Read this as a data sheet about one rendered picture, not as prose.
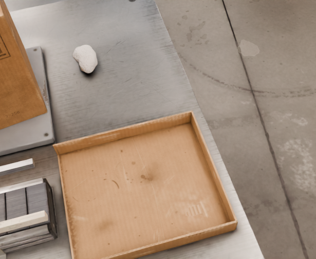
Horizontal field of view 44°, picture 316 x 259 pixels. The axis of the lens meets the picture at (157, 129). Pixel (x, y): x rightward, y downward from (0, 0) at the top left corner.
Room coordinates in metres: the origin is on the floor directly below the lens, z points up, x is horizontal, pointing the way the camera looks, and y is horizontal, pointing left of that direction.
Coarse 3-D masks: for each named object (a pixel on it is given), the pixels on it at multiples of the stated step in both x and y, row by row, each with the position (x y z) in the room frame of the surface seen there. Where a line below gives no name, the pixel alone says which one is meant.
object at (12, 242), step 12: (36, 180) 0.37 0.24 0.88; (0, 192) 0.35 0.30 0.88; (48, 192) 0.35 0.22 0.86; (48, 204) 0.32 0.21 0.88; (36, 228) 0.27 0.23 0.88; (48, 228) 0.27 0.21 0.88; (0, 240) 0.26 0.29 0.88; (12, 240) 0.26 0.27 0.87; (24, 240) 0.26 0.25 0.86; (36, 240) 0.26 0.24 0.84; (48, 240) 0.27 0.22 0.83
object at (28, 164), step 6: (18, 162) 0.36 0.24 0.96; (24, 162) 0.36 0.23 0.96; (30, 162) 0.36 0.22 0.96; (0, 168) 0.35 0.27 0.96; (6, 168) 0.35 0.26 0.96; (12, 168) 0.35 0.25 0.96; (18, 168) 0.35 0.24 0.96; (24, 168) 0.35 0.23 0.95; (30, 168) 0.35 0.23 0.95; (0, 174) 0.34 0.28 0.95; (6, 174) 0.35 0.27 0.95
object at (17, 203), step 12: (12, 192) 0.35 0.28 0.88; (24, 192) 0.35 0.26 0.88; (36, 192) 0.34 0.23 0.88; (0, 204) 0.32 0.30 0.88; (12, 204) 0.32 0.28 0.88; (24, 204) 0.32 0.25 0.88; (36, 204) 0.32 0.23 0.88; (0, 216) 0.30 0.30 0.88; (12, 216) 0.30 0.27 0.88; (48, 216) 0.29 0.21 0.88; (24, 228) 0.27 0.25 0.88
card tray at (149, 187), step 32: (128, 128) 0.48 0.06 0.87; (160, 128) 0.49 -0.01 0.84; (192, 128) 0.49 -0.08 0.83; (64, 160) 0.44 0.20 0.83; (96, 160) 0.43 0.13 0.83; (128, 160) 0.42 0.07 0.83; (160, 160) 0.42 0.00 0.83; (192, 160) 0.41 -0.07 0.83; (64, 192) 0.36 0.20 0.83; (96, 192) 0.36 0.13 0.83; (128, 192) 0.35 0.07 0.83; (160, 192) 0.34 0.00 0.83; (192, 192) 0.34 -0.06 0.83; (224, 192) 0.32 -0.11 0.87; (96, 224) 0.29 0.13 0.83; (128, 224) 0.28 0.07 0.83; (160, 224) 0.28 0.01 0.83; (192, 224) 0.27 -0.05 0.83; (224, 224) 0.26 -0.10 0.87; (96, 256) 0.23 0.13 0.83; (128, 256) 0.22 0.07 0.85
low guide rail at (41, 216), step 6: (24, 216) 0.28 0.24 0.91; (30, 216) 0.28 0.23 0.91; (36, 216) 0.28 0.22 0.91; (42, 216) 0.28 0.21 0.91; (0, 222) 0.27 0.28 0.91; (6, 222) 0.27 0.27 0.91; (12, 222) 0.27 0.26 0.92; (18, 222) 0.27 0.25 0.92; (24, 222) 0.27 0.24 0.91; (30, 222) 0.27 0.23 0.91; (36, 222) 0.27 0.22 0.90; (0, 228) 0.26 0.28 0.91; (6, 228) 0.27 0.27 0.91; (12, 228) 0.27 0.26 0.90
